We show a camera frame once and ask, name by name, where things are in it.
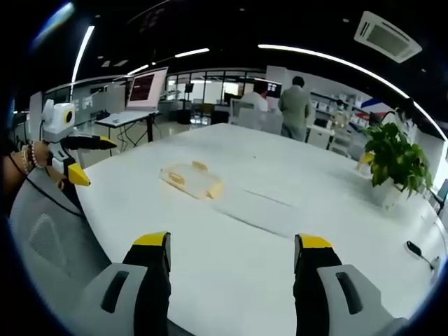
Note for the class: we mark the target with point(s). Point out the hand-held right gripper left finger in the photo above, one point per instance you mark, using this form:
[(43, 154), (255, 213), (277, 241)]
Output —
[(147, 280)]

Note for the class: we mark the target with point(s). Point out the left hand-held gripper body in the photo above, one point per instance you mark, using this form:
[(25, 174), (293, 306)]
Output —
[(56, 126)]

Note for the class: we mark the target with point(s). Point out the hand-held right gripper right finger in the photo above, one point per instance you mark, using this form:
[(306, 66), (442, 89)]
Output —
[(315, 280)]

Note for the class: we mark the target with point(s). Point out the yellow plastic buckle part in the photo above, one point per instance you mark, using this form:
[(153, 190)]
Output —
[(215, 190), (176, 177)]

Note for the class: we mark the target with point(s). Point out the person's left hand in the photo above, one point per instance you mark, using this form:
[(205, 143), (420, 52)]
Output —
[(42, 154)]

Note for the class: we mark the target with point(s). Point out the white side desk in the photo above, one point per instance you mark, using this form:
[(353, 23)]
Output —
[(126, 119)]

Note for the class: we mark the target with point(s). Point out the grey mesh office chair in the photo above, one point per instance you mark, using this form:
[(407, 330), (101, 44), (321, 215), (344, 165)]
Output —
[(52, 238)]

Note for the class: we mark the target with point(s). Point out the laptop on stand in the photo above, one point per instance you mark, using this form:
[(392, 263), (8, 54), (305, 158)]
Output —
[(147, 87)]

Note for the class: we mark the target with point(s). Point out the clear plastic tray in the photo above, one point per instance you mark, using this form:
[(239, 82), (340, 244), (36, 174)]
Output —
[(196, 182)]

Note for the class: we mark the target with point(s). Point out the small yellow plastic piece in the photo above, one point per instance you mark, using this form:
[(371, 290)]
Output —
[(199, 165)]

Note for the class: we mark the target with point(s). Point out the small yellow object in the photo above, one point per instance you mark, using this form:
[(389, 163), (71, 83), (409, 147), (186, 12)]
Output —
[(364, 161)]

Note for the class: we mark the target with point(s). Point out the green potted plant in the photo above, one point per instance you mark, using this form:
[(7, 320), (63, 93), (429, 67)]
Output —
[(395, 157)]

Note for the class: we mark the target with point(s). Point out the white office chair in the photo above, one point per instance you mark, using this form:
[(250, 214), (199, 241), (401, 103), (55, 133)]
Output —
[(245, 113)]

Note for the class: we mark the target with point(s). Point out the storage shelf with boxes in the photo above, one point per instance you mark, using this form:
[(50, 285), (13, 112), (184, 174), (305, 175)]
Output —
[(336, 115)]

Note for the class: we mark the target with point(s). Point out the long ceiling light strip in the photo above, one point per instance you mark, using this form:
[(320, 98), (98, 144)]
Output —
[(336, 61)]

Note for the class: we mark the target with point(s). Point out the ceiling air conditioner unit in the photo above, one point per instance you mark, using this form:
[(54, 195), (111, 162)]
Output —
[(386, 36)]

